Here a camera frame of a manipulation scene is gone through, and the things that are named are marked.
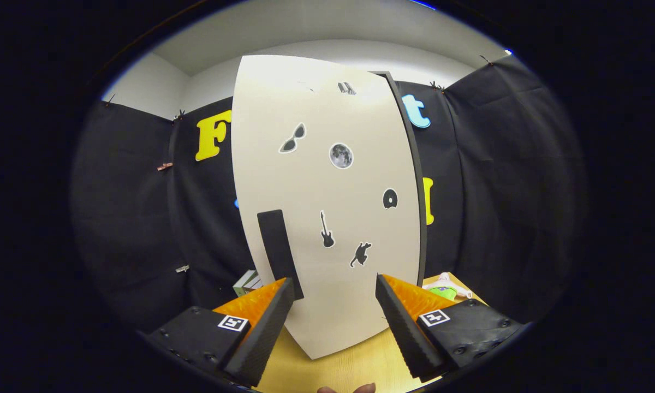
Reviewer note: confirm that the beige cabinet door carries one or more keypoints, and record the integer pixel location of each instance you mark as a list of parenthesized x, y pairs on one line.
[(316, 191)]

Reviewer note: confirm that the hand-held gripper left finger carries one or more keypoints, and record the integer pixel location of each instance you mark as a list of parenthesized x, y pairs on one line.
[(262, 338)]

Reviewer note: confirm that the white and green plush toy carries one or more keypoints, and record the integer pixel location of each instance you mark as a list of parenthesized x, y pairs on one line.
[(445, 289)]

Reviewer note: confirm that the brown clip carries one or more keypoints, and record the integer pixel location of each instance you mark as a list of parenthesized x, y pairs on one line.
[(165, 166)]

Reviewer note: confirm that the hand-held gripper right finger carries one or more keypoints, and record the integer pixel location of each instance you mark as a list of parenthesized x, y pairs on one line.
[(404, 333)]

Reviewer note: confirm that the black clip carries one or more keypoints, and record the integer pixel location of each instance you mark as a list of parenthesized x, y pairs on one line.
[(109, 99), (180, 114), (486, 59), (435, 85)]

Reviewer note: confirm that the black backdrop cloth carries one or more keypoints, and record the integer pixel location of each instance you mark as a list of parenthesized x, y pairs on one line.
[(513, 191)]

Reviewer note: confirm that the green book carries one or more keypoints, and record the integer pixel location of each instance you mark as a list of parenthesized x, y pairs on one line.
[(245, 284)]

